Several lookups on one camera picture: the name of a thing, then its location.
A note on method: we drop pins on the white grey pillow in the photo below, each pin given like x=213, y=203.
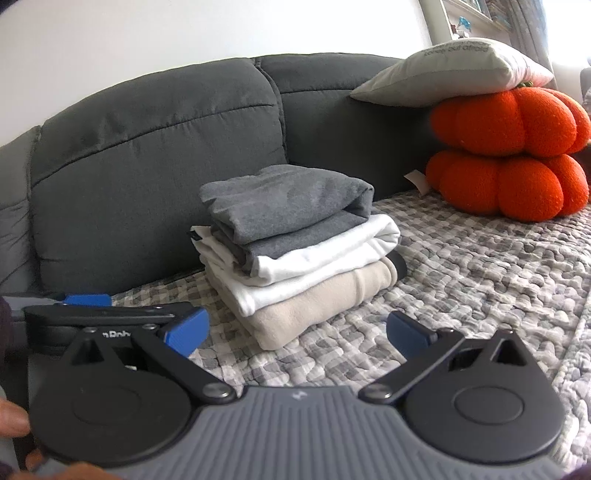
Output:
x=464, y=67

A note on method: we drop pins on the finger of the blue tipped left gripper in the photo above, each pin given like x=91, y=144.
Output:
x=93, y=300

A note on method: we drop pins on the folded beige garment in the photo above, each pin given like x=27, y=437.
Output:
x=276, y=325

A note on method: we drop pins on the folded white garment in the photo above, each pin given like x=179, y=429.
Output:
x=269, y=281

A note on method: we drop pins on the grey t-shirt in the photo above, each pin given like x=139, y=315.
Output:
x=283, y=208

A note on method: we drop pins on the white bookshelf with books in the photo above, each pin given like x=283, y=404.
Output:
x=468, y=17

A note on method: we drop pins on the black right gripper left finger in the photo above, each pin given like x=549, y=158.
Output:
x=118, y=396

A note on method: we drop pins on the person's left hand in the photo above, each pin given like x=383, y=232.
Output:
x=14, y=423

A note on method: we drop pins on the grey white patterned bedspread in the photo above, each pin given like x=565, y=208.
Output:
x=473, y=274

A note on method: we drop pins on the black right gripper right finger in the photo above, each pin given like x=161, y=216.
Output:
x=485, y=401

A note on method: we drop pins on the dark grey padded headboard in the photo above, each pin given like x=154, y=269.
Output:
x=100, y=198

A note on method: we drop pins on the orange pumpkin cushion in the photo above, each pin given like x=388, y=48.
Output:
x=521, y=188
x=536, y=121

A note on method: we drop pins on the grey patterned curtain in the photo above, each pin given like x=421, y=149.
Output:
x=529, y=30

